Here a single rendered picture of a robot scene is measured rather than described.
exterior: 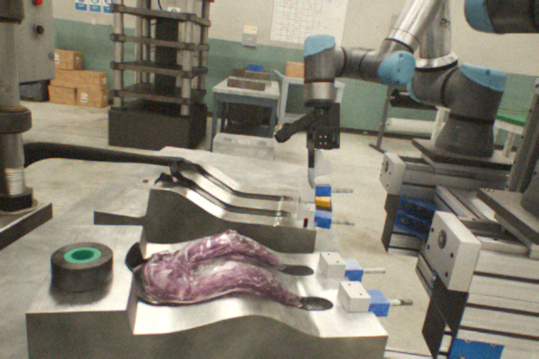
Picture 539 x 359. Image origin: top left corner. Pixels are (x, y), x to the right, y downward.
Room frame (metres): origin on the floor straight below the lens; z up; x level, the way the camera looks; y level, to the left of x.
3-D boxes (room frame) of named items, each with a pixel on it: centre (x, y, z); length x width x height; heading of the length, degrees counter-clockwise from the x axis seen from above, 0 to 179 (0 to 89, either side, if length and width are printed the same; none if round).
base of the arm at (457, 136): (1.18, -0.53, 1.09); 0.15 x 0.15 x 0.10
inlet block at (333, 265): (0.74, -0.18, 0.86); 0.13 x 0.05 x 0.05; 104
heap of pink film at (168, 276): (0.63, 0.06, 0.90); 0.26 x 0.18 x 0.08; 104
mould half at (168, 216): (0.98, 0.13, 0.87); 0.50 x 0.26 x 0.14; 87
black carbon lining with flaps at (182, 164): (0.97, 0.11, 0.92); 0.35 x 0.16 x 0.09; 87
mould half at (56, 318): (0.62, 0.07, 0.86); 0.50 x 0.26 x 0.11; 104
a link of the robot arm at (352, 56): (1.10, -0.18, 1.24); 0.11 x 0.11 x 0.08; 31
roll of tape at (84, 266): (0.52, 0.25, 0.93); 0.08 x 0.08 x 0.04
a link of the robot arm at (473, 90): (1.19, -0.52, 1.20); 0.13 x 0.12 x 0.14; 31
